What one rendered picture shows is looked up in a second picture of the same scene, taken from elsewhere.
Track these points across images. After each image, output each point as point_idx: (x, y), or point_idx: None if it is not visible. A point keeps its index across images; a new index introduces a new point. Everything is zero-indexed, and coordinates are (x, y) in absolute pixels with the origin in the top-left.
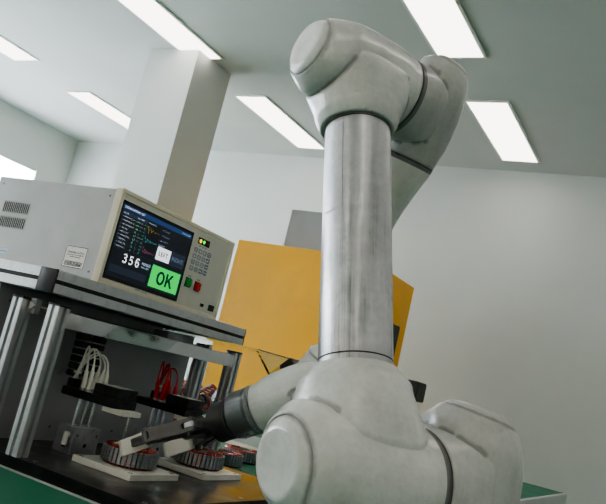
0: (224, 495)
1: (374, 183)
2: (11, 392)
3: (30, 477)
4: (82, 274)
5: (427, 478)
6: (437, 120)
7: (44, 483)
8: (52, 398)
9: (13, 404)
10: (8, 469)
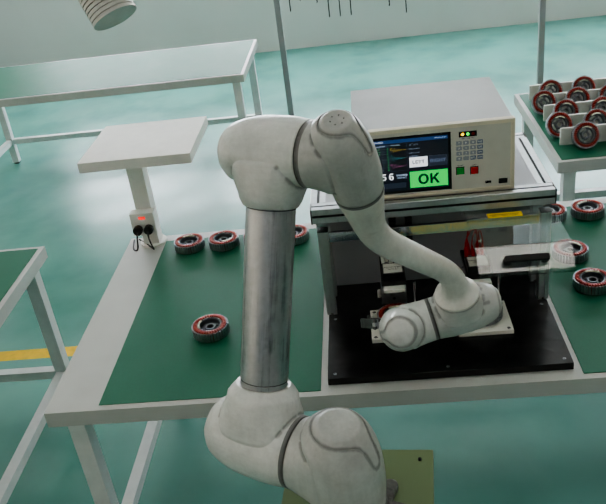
0: (435, 362)
1: (251, 266)
2: (356, 258)
3: (327, 330)
4: None
5: (260, 464)
6: (326, 182)
7: (326, 338)
8: None
9: (361, 264)
10: (326, 320)
